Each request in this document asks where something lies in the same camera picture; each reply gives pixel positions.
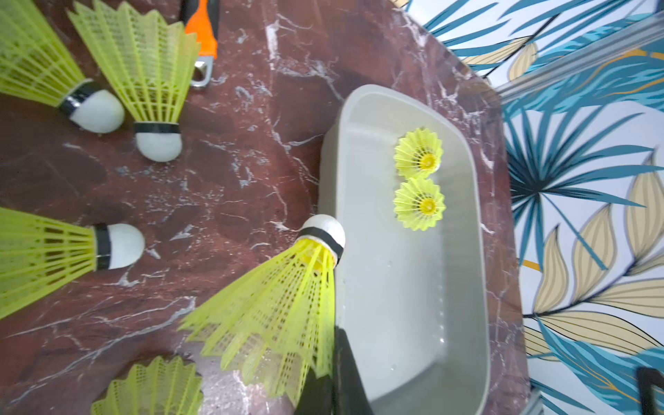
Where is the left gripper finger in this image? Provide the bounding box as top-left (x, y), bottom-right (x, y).
top-left (294, 327), bottom-right (374, 415)

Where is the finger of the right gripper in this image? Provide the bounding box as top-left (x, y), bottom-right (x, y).
top-left (636, 367), bottom-right (663, 415)

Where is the yellow-green shuttlecock three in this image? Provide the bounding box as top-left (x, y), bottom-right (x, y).
top-left (179, 214), bottom-right (346, 406)

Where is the yellow-green shuttlecock one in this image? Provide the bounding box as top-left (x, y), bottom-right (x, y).
top-left (394, 177), bottom-right (446, 231)

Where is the grey plastic storage tray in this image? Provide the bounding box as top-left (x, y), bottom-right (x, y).
top-left (317, 85), bottom-right (490, 414)

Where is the yellow-green shuttlecock two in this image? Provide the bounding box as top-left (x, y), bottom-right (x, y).
top-left (394, 128), bottom-right (444, 179)

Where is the yellow-green shuttlecock seven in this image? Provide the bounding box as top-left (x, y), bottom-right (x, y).
top-left (90, 356), bottom-right (204, 415)

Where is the yellow-green shuttlecock six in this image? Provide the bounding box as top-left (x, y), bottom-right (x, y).
top-left (1, 207), bottom-right (145, 318)

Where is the yellow-green shuttlecock five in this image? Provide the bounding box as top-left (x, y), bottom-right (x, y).
top-left (67, 1), bottom-right (201, 163)

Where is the yellow-green shuttlecock four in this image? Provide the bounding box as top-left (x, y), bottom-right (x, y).
top-left (1, 1), bottom-right (125, 134)

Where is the right aluminium frame post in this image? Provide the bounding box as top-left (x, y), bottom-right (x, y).
top-left (495, 13), bottom-right (663, 105)

